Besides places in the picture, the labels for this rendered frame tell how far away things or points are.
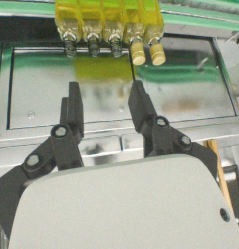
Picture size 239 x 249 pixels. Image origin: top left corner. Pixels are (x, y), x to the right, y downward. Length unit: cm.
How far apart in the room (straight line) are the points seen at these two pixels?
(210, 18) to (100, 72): 49
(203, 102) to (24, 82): 69
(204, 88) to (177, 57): 19
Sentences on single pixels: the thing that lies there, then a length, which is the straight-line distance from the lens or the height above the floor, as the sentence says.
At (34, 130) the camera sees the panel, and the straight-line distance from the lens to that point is 43.
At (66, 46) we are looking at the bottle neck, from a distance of 35.
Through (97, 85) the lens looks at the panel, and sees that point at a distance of 45.
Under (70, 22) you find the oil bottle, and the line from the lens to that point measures 38.
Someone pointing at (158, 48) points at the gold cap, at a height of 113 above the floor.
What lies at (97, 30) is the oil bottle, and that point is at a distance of 38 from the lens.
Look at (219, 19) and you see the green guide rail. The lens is 75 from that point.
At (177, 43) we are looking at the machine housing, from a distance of 75.
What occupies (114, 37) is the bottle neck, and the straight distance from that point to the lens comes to 38.
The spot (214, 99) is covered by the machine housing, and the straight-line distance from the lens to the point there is 70.
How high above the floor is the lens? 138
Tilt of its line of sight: 11 degrees down
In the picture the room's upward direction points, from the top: 173 degrees clockwise
